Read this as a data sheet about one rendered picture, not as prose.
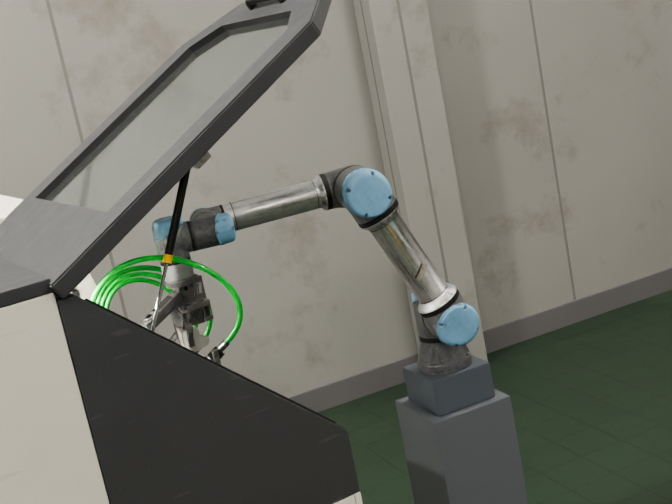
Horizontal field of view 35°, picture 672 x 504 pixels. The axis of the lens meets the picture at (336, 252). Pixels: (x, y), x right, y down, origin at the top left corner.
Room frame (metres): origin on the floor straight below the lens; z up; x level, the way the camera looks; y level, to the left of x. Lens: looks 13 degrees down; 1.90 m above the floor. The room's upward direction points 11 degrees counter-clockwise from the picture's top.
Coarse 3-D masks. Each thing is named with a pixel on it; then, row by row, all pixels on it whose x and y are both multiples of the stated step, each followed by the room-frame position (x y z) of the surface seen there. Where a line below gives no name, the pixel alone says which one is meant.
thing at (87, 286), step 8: (0, 200) 3.12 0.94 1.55; (8, 200) 3.08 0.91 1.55; (16, 200) 3.04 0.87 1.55; (0, 208) 2.92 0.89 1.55; (8, 208) 2.89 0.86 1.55; (0, 216) 2.75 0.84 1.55; (88, 280) 2.79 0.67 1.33; (80, 288) 2.78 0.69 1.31; (88, 288) 2.79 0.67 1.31; (88, 296) 2.79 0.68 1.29
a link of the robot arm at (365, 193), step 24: (360, 168) 2.59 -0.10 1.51; (336, 192) 2.64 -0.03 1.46; (360, 192) 2.54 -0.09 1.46; (384, 192) 2.55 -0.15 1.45; (360, 216) 2.55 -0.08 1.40; (384, 216) 2.56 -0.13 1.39; (384, 240) 2.58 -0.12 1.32; (408, 240) 2.59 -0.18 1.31; (408, 264) 2.58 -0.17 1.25; (432, 264) 2.62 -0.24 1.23; (432, 288) 2.59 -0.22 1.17; (456, 288) 2.63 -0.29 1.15; (432, 312) 2.58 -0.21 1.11; (456, 312) 2.57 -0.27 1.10; (456, 336) 2.58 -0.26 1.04
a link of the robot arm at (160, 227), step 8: (168, 216) 2.54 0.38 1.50; (152, 224) 2.51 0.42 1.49; (160, 224) 2.48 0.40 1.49; (168, 224) 2.48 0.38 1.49; (184, 224) 2.51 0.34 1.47; (160, 232) 2.48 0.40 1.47; (168, 232) 2.48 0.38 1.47; (184, 232) 2.49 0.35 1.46; (160, 240) 2.49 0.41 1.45; (176, 240) 2.48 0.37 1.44; (184, 240) 2.49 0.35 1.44; (160, 248) 2.49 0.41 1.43; (176, 248) 2.48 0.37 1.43; (184, 248) 2.49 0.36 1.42; (192, 248) 2.50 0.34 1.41; (176, 256) 2.48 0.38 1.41; (184, 256) 2.49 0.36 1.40; (160, 264) 2.51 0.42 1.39; (168, 264) 2.48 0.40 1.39; (176, 264) 2.48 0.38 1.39
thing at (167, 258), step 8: (184, 176) 2.22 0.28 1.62; (184, 184) 2.22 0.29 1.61; (184, 192) 2.22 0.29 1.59; (176, 200) 2.22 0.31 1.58; (176, 208) 2.21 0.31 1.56; (176, 216) 2.21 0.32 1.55; (176, 224) 2.21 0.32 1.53; (176, 232) 2.21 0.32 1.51; (168, 240) 2.20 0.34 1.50; (168, 248) 2.20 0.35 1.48; (168, 256) 2.19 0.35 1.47; (160, 288) 2.19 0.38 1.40; (160, 296) 2.18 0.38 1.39; (152, 328) 2.17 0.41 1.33
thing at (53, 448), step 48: (0, 288) 2.04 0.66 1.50; (48, 288) 2.05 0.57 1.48; (0, 336) 1.99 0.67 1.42; (48, 336) 2.03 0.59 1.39; (0, 384) 1.98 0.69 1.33; (48, 384) 2.02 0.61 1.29; (0, 432) 1.97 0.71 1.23; (48, 432) 2.01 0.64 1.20; (0, 480) 1.96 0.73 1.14; (48, 480) 2.00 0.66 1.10; (96, 480) 2.04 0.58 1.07
